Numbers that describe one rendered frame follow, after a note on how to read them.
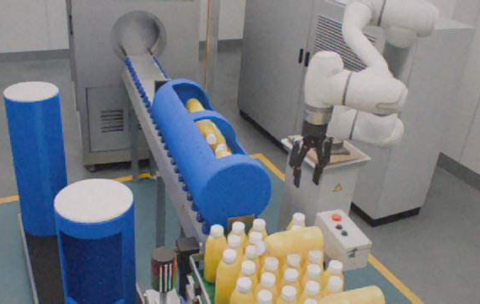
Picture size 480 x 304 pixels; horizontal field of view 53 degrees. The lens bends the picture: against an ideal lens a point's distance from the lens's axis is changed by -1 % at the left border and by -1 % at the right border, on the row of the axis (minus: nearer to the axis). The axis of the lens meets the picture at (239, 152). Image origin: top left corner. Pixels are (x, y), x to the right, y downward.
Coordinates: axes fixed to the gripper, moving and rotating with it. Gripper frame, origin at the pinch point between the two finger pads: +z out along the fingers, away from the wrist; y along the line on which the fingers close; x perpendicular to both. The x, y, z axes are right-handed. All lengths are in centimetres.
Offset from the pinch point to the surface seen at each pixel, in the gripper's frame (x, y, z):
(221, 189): -18.4, 22.6, 13.0
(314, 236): 17.9, 5.1, 9.6
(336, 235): 11.6, -7.5, 16.4
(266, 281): 26.4, 23.9, 15.6
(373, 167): -122, -127, 81
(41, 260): -116, 91, 111
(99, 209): -30, 64, 23
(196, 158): -33.6, 27.4, 8.1
